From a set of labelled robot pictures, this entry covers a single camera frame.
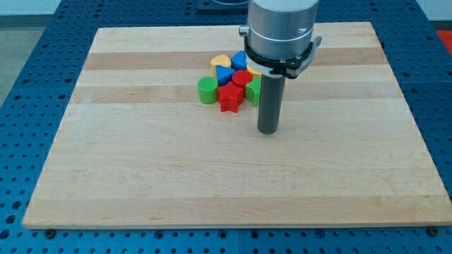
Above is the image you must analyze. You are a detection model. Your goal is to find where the blue triangle block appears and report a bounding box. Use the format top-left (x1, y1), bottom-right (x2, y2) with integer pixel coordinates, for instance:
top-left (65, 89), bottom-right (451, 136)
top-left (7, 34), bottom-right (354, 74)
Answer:
top-left (215, 65), bottom-right (235, 86)

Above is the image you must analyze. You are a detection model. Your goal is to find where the green cylinder block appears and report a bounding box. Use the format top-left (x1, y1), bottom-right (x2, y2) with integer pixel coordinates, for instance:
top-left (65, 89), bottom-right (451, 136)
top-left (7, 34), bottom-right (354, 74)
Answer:
top-left (197, 77), bottom-right (218, 104)

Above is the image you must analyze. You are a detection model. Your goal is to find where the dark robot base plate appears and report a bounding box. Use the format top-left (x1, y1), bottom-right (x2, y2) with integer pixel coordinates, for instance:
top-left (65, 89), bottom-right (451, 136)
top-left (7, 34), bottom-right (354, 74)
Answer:
top-left (195, 0), bottom-right (249, 13)

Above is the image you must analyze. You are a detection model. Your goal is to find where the light wooden board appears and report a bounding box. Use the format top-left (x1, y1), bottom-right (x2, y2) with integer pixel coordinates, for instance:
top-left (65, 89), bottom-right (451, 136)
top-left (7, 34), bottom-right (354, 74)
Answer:
top-left (23, 22), bottom-right (451, 229)

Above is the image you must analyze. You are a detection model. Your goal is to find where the blue rounded block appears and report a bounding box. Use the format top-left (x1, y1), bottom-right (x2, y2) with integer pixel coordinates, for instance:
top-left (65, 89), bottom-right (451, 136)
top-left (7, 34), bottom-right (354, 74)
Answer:
top-left (230, 51), bottom-right (247, 71)

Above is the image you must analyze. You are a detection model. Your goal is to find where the red cylinder block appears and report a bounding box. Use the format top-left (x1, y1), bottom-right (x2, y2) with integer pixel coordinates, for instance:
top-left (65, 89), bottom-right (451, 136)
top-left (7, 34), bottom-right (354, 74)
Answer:
top-left (232, 70), bottom-right (254, 88)

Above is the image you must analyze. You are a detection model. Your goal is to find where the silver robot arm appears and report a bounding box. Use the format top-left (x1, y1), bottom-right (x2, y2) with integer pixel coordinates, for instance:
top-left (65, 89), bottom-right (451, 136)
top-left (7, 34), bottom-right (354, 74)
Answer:
top-left (239, 0), bottom-right (319, 60)

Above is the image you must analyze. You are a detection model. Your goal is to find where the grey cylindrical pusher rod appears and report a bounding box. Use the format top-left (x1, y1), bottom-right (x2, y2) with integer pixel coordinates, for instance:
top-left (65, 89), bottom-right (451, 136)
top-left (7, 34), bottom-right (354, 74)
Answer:
top-left (257, 75), bottom-right (285, 135)

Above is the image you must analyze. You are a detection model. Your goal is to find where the yellow hexagon block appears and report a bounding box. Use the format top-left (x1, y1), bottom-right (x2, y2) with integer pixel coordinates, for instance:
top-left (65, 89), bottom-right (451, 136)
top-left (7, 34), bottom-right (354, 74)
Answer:
top-left (246, 65), bottom-right (262, 78)

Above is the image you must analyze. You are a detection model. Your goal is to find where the red star block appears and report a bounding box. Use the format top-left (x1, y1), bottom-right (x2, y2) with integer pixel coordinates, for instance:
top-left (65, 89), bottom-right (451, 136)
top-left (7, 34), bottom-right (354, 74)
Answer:
top-left (218, 82), bottom-right (244, 113)

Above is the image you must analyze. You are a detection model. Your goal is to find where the black clamp ring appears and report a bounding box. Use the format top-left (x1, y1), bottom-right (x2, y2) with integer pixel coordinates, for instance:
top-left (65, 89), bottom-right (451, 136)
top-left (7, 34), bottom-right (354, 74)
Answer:
top-left (243, 35), bottom-right (323, 80)

